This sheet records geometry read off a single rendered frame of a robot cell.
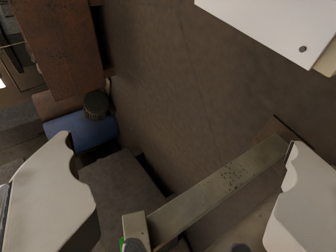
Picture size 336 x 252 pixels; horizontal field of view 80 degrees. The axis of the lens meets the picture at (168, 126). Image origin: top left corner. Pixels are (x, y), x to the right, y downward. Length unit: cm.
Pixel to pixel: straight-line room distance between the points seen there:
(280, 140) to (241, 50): 34
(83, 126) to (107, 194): 116
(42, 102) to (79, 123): 62
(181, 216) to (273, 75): 51
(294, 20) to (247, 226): 43
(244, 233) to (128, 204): 154
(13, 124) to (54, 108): 138
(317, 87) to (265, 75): 16
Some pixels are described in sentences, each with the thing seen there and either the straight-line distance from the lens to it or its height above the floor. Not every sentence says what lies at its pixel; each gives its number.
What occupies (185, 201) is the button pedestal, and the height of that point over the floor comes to 42.
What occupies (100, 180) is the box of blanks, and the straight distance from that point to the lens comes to 222.
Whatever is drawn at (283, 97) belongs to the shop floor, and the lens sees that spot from 75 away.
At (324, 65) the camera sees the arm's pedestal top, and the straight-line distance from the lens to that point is 34.
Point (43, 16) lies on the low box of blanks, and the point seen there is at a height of 45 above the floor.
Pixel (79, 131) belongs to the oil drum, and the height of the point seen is 51.
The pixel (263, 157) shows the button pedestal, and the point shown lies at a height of 13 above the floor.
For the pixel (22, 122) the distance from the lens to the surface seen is 447.
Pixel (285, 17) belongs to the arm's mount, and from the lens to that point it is 34.
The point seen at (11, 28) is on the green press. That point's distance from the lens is 456.
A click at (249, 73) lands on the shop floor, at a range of 79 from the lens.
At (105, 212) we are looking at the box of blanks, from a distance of 201.
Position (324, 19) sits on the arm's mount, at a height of 31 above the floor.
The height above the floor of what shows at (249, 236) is 36.
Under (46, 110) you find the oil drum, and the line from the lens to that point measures 327.
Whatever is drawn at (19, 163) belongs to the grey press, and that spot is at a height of 139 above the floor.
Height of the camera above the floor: 60
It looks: 24 degrees down
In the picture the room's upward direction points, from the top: 115 degrees counter-clockwise
